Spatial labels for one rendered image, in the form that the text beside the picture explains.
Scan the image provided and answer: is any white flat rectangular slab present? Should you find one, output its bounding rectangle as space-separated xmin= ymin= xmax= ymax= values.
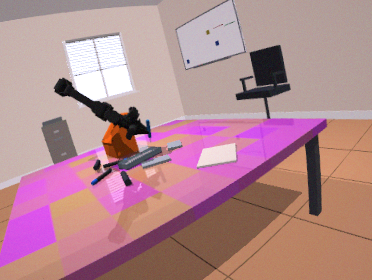
xmin=197 ymin=143 xmax=237 ymax=169

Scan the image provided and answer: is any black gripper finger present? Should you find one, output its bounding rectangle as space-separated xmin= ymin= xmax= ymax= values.
xmin=137 ymin=118 xmax=147 ymax=130
xmin=133 ymin=123 xmax=149 ymax=136

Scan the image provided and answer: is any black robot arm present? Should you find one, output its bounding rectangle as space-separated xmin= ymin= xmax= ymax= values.
xmin=54 ymin=78 xmax=139 ymax=125

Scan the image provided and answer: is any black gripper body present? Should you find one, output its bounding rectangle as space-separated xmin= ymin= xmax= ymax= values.
xmin=118 ymin=113 xmax=140 ymax=140

